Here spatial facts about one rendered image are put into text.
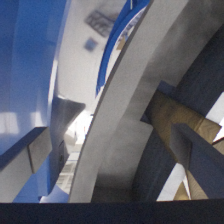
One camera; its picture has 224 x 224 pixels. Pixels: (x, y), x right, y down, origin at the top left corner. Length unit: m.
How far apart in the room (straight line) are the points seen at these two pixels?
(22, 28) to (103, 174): 0.42
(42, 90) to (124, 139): 0.27
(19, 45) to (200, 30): 0.39
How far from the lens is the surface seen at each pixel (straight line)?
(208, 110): 0.30
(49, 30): 0.29
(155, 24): 0.26
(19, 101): 0.32
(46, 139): 0.17
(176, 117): 0.36
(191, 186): 0.36
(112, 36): 2.18
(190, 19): 0.47
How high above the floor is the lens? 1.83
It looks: 17 degrees up
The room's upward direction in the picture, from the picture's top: 178 degrees clockwise
